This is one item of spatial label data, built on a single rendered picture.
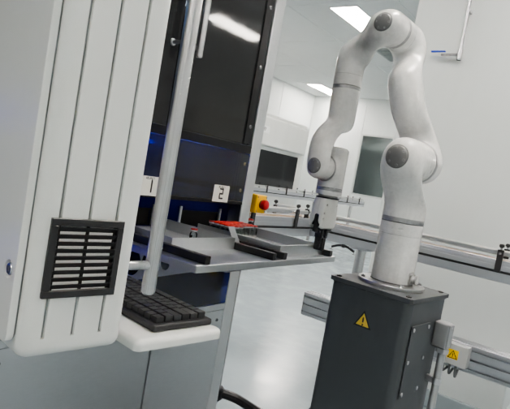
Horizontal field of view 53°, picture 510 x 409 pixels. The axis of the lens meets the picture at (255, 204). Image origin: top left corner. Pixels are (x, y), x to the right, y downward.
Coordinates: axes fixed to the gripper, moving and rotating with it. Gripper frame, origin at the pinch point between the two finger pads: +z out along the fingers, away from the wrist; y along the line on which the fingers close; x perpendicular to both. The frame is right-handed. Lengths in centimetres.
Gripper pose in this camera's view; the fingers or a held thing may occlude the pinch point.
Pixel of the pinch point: (319, 243)
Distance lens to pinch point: 168.0
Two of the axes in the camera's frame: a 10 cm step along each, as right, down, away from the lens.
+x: 7.9, 1.7, -5.9
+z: -1.7, 9.8, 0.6
